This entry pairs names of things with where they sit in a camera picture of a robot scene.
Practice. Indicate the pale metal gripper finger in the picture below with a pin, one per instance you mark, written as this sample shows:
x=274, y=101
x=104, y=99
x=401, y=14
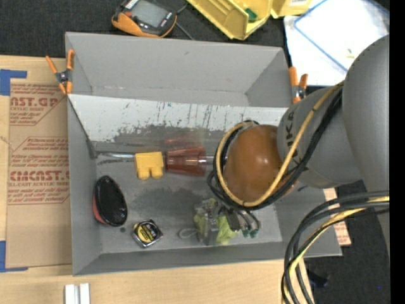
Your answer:
x=210, y=237
x=210, y=208

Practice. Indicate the yellow and black tape measure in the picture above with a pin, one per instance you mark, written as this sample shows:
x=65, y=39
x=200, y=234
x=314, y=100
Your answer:
x=147, y=233

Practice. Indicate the yellow toy block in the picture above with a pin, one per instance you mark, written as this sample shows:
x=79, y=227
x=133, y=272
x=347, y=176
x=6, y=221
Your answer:
x=148, y=164

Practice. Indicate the grey metal bin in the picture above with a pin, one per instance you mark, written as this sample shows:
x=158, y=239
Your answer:
x=177, y=68

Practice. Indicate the brown cardboard board, red print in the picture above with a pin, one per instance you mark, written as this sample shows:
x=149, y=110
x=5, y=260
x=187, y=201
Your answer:
x=38, y=226

